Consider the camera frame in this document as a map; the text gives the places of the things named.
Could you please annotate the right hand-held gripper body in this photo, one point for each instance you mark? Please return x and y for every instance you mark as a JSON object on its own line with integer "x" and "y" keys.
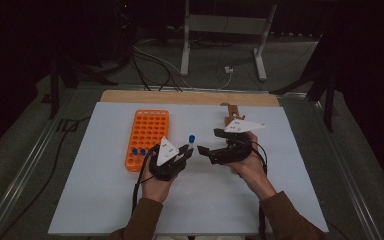
{"x": 241, "y": 126}

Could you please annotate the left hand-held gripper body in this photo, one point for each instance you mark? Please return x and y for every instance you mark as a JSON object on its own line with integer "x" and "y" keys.
{"x": 166, "y": 153}

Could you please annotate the blue-capped glass test tube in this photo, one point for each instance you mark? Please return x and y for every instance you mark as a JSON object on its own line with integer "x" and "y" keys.
{"x": 135, "y": 151}
{"x": 192, "y": 138}
{"x": 151, "y": 153}
{"x": 142, "y": 152}

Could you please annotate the wooden test tube rack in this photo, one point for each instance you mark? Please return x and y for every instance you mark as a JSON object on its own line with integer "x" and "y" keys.
{"x": 232, "y": 111}

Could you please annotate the orange plastic tube rack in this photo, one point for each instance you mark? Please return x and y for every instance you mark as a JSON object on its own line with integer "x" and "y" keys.
{"x": 148, "y": 130}

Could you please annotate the person's left hand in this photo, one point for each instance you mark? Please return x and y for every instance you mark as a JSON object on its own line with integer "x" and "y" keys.
{"x": 155, "y": 190}

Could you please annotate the person's right hand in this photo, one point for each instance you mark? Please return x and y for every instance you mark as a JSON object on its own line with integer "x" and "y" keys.
{"x": 253, "y": 173}

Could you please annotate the white table mat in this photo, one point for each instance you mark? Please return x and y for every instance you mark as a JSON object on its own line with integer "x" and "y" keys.
{"x": 196, "y": 200}

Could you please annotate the white plug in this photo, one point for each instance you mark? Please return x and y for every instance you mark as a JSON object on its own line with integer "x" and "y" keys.
{"x": 228, "y": 70}

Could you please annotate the dark metal stand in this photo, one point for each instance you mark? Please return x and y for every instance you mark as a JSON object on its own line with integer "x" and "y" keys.
{"x": 329, "y": 106}
{"x": 54, "y": 93}

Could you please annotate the grey metal desk frame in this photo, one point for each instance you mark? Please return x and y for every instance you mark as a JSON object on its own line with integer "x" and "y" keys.
{"x": 226, "y": 25}

